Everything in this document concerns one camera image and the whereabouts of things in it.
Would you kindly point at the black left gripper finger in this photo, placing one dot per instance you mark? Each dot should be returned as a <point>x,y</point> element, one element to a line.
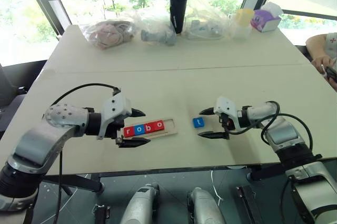
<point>134,143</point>
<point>138,113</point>

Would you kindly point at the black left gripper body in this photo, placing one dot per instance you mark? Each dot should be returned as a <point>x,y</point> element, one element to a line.
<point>116,129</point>

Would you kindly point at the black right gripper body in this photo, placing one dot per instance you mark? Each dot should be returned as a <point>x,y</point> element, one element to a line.
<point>227,125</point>

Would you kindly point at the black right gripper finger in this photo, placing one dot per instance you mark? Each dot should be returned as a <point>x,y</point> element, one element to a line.
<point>212,135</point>
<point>206,111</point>

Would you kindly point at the blue letter tile t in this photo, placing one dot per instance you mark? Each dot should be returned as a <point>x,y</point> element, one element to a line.
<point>195,125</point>

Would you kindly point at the red letter tile b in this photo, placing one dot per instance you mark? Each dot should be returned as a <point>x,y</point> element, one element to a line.
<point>152,130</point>

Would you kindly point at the red letter tile o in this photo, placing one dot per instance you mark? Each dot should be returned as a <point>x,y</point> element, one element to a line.
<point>162,127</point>

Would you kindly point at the person's bare forearm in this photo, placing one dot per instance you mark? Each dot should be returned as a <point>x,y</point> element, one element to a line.
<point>319,45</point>

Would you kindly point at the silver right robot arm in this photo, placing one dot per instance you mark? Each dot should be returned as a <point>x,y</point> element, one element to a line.
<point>284,132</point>

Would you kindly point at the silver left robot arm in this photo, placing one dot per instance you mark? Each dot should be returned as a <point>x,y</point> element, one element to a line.
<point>39,142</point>

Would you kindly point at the red letter tile r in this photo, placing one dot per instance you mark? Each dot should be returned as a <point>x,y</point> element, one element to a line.
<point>126,134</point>

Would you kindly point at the blue letter tile o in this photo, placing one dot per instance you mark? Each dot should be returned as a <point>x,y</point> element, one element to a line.
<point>142,132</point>

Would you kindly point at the light wooden letter tray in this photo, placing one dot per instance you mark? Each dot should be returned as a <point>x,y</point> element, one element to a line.
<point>170,128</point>

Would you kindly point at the silver rounded robot leg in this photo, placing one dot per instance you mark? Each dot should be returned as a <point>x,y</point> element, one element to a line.
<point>139,205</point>
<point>204,208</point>

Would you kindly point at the person's hand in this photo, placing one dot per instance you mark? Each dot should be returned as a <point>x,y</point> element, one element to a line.
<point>321,63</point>

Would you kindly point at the black table leg bar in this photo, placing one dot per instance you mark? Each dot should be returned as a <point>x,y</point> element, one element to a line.
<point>79,183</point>
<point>266,172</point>

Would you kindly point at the clear bag with pink cloth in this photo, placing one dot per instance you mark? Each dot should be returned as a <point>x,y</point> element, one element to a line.
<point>108,34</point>

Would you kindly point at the clear plastic container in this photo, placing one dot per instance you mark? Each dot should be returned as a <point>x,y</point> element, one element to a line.
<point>241,33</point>

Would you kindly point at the large clear plastic bag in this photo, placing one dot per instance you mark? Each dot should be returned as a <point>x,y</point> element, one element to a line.
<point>205,21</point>

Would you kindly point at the yellow plastic cup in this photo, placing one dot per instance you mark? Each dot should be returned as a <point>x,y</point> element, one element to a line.
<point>245,16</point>

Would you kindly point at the black travel tumbler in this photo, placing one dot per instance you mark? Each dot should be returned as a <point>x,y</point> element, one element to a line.
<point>177,11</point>

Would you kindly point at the purple tissue box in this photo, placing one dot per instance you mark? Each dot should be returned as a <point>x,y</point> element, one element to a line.
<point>263,20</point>

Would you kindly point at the black chair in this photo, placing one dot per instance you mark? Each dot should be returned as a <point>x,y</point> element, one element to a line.
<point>15,90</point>

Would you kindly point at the dark phone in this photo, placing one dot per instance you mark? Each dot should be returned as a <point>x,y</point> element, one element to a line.
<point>332,72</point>

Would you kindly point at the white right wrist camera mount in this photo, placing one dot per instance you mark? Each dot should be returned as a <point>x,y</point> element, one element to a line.
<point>225,107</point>

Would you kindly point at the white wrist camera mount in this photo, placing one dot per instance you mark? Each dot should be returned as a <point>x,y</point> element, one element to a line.
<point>225,107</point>
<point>116,105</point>

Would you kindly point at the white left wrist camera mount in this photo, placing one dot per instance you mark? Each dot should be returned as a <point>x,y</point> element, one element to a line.
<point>116,105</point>

